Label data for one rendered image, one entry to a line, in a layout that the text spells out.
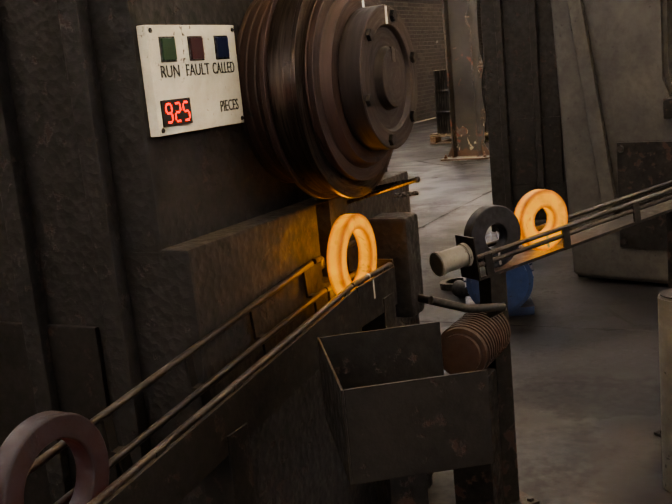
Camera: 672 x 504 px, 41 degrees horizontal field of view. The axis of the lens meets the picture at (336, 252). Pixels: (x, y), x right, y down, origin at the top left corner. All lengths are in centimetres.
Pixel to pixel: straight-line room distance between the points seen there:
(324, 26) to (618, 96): 287
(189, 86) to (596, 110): 309
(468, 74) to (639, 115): 644
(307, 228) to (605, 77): 280
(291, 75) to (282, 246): 34
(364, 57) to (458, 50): 906
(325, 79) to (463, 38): 908
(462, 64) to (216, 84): 915
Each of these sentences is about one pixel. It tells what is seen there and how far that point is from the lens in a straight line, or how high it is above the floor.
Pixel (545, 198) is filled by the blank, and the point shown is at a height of 78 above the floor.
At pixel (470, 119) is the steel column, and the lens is 1077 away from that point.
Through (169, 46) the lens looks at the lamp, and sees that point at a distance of 157.
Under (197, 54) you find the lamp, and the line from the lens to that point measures 164.
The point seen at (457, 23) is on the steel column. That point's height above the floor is 155.
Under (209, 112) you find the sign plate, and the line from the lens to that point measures 166.
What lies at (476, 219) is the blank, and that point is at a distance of 222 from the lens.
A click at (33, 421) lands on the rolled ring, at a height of 75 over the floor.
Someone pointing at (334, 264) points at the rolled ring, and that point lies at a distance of 184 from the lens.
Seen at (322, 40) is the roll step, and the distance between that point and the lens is 172.
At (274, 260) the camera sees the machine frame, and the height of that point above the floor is 79.
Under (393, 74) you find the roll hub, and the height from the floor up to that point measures 112.
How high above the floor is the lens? 114
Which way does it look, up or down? 11 degrees down
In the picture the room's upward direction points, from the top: 6 degrees counter-clockwise
